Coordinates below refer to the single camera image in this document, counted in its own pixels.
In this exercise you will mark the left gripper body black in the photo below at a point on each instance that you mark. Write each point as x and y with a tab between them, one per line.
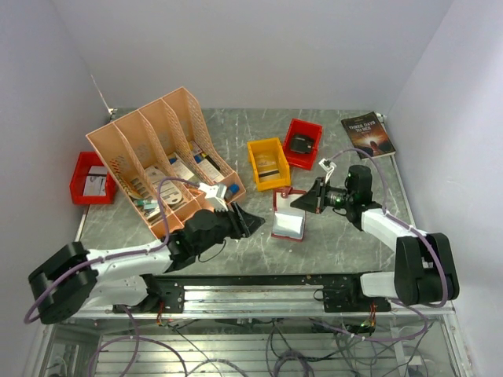
226	225

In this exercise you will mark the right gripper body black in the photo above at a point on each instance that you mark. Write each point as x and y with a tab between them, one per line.
333	196

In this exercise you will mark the red card holder wallet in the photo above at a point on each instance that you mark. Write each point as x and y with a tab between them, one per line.
288	222

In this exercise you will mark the black credit card stack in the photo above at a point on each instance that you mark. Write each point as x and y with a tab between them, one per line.
301	144

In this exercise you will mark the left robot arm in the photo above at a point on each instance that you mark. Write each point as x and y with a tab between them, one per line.
75	277

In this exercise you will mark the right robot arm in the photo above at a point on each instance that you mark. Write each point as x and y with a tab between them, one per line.
424	272

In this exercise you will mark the red bin with cards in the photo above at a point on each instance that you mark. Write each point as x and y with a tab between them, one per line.
302	161

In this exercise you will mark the white cards in left bin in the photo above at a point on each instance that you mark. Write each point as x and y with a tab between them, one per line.
95	181

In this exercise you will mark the blue capped tube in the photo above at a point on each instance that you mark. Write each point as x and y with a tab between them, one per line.
233	189

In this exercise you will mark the yellow plastic bin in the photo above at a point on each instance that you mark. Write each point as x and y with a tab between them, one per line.
268	154

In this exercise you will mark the dark paperback book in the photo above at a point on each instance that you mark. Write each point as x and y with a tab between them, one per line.
367	133

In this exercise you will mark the pink file organizer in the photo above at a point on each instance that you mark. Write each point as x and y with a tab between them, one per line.
171	135

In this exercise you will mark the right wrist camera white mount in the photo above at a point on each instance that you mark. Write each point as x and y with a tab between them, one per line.
329	167

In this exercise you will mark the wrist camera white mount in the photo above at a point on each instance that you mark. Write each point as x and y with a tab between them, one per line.
329	167
215	195

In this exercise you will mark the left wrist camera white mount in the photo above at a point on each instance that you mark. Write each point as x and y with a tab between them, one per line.
215	195

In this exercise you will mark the aluminium mounting rail frame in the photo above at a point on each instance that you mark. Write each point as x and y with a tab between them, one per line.
292	325

